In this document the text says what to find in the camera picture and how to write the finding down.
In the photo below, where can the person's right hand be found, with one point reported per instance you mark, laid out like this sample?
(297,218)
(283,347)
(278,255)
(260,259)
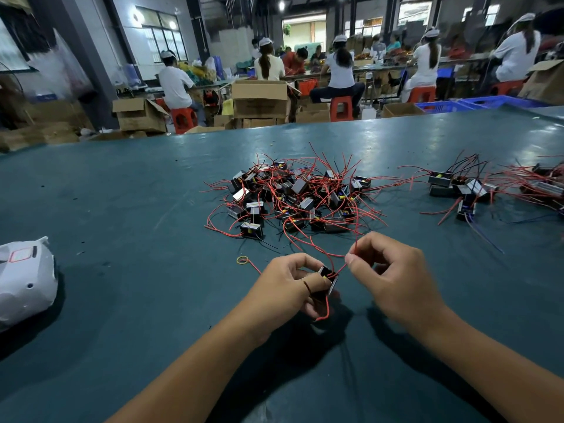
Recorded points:
(401,282)

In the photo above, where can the person's left hand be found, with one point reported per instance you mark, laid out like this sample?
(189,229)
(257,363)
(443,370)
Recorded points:
(278,295)

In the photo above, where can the person's left forearm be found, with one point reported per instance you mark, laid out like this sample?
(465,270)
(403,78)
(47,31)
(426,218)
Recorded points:
(181,383)

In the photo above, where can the person's right forearm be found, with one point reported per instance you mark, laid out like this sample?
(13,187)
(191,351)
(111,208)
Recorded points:
(502,370)

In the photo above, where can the yellow rubber band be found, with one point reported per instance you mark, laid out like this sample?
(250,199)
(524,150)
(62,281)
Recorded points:
(240,260)

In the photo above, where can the shallow cardboard box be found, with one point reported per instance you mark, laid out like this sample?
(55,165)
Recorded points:
(403,109)

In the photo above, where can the blue plastic crate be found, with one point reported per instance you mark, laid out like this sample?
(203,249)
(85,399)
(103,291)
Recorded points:
(445,106)
(502,101)

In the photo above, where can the low cardboard box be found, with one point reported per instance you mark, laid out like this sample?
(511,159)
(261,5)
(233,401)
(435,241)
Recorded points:
(313,112)

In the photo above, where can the large closed cardboard box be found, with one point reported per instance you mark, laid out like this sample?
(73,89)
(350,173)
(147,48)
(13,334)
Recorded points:
(261,98)

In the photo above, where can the open cardboard box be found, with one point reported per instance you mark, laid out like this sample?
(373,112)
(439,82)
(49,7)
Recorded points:
(141,114)

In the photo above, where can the tilted cardboard box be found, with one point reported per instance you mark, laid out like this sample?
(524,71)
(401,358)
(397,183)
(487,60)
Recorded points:
(544,82)

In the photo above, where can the white plastic shell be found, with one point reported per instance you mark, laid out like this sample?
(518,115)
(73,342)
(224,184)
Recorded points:
(25,282)

